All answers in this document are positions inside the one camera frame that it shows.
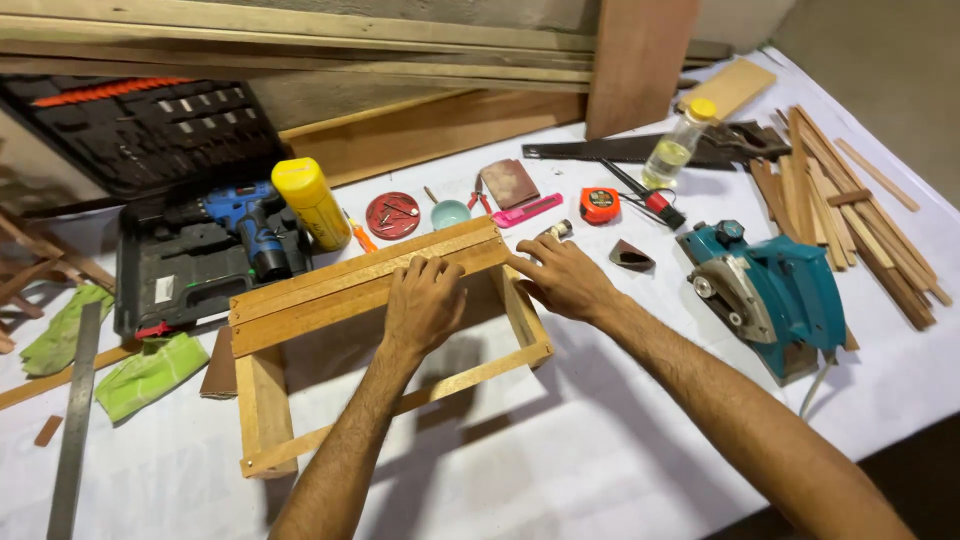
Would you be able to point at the person's left hand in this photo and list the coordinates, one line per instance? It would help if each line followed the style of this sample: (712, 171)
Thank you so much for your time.
(421, 307)

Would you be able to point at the person's right hand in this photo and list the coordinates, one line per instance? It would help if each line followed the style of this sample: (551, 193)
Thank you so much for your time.
(568, 279)

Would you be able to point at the person's left fingers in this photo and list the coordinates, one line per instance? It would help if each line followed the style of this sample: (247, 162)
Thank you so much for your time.
(426, 270)

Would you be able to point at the rectangular wooden frame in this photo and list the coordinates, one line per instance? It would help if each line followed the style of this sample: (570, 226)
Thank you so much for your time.
(352, 289)

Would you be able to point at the small teal bowl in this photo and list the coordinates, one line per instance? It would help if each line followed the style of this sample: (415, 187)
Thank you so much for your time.
(450, 215)

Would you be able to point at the red round lid with screws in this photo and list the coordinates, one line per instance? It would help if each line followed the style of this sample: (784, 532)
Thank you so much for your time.
(391, 217)

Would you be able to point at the orange screwdriver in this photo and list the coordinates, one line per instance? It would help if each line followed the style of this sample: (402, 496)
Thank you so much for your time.
(361, 234)

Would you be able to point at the thin wooden stick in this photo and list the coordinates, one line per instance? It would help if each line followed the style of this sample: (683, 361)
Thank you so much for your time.
(430, 194)

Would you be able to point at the pink utility knife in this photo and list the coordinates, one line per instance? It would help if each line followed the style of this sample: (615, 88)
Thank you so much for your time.
(526, 211)

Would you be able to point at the yellow cylindrical can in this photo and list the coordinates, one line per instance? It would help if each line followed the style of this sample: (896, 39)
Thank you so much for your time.
(311, 202)

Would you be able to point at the leaning brown wooden board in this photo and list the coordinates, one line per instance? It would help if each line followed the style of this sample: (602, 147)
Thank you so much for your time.
(435, 131)

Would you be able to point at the small silver cylinder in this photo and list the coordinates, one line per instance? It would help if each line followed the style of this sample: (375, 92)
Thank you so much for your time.
(559, 229)

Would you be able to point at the orange tape measure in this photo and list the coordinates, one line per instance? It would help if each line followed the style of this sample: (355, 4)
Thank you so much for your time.
(600, 205)

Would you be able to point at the folded dark sandpaper piece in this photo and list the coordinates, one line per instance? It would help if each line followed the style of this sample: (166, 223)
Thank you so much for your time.
(630, 256)

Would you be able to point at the white table cloth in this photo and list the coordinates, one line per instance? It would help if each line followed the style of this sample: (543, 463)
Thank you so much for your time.
(570, 450)

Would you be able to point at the black and red brush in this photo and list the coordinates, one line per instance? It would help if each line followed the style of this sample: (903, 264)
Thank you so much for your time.
(656, 202)

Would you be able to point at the stack of long wooden planks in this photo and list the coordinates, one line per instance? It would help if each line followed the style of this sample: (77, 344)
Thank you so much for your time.
(300, 45)

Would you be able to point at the clear bottle with yellow cap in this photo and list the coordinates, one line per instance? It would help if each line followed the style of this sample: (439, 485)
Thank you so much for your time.
(675, 146)

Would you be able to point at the upright reddish wooden plank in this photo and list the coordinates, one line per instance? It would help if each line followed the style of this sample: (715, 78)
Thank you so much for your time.
(637, 67)

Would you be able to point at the green cloth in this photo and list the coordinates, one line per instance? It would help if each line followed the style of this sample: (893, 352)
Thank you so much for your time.
(150, 375)
(64, 334)

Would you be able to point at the open black drill case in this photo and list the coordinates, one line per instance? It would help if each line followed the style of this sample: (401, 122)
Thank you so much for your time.
(150, 150)

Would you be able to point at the teal electric planer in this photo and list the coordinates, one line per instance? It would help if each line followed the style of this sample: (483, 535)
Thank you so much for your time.
(780, 289)

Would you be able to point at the small light wooden board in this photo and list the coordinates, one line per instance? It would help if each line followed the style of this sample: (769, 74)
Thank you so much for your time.
(731, 88)

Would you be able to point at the steel ruler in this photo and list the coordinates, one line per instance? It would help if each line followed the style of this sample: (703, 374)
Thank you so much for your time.
(75, 420)

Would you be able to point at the wooden slatted structure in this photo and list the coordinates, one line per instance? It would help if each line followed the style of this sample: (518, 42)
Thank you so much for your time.
(37, 262)

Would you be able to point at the long thin wooden strip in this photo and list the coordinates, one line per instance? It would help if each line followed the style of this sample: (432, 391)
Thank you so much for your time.
(45, 386)

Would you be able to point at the small brown wood chip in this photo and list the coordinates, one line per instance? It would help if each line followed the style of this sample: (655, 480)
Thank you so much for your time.
(49, 431)

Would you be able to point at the pile of wooden strips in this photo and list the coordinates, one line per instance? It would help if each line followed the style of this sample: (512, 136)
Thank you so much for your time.
(855, 217)

